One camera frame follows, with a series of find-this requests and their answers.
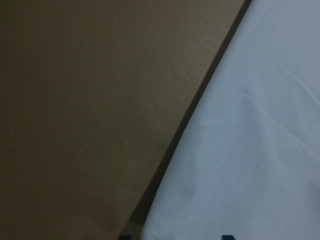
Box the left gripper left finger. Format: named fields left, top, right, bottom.
left=118, top=234, right=132, bottom=240

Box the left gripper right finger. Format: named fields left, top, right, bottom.
left=221, top=234, right=236, bottom=240

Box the light blue t-shirt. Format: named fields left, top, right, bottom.
left=141, top=0, right=320, bottom=240

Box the brown table cover mat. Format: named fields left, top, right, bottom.
left=0, top=0, right=248, bottom=240

